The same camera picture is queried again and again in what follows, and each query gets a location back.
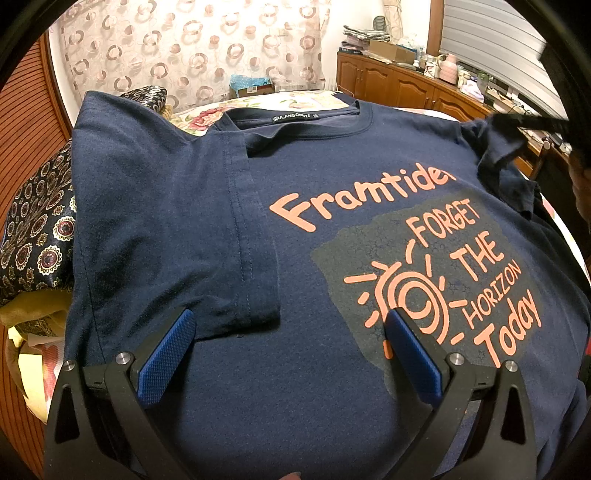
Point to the wooden louvred wardrobe door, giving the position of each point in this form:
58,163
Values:
27,129

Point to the navy printed t-shirt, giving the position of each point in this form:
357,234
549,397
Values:
300,258

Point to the stack of folded cloths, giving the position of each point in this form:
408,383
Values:
367,31

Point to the wooden cabinet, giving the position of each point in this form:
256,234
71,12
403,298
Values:
397,85

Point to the small cardboard box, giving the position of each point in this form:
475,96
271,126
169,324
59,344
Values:
258,88

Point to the grey window blind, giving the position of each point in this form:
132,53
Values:
489,32

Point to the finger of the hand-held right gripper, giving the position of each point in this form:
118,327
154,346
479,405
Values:
526,121

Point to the large cardboard box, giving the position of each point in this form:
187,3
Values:
392,50

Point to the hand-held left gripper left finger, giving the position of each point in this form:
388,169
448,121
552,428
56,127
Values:
168,355

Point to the yellow cloth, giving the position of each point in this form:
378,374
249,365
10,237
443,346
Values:
32,314

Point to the pink kettle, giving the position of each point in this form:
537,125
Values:
448,67

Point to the blue plastic bag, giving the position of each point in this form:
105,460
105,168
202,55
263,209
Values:
247,81

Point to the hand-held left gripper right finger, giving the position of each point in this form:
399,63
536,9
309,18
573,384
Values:
415,355

